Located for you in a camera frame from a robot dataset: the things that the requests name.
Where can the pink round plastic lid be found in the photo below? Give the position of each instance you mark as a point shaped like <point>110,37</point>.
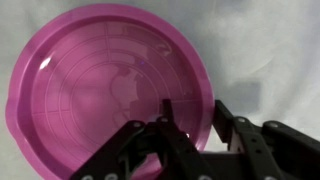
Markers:
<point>83,76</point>

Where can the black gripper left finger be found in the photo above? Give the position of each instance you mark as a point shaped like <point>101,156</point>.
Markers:
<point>160,153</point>

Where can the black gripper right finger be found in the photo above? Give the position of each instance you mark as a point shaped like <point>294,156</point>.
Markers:
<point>283,153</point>

